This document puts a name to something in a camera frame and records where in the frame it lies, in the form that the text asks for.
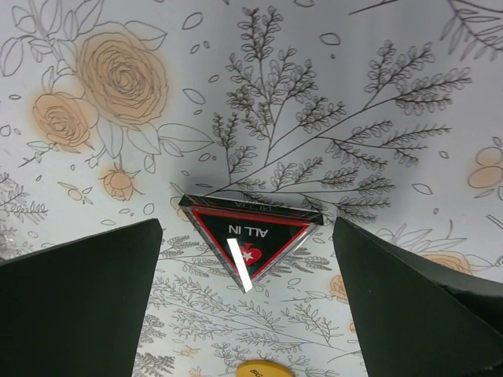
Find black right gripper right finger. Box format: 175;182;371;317
332;218;502;377

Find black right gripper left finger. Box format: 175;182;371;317
1;219;163;376

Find black triangular all-in button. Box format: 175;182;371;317
178;194;323;293

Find keys in clear bag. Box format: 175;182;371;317
0;230;24;262

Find yellow big blind button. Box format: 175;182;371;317
235;360;294;377

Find floral patterned table mat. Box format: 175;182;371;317
1;1;502;376

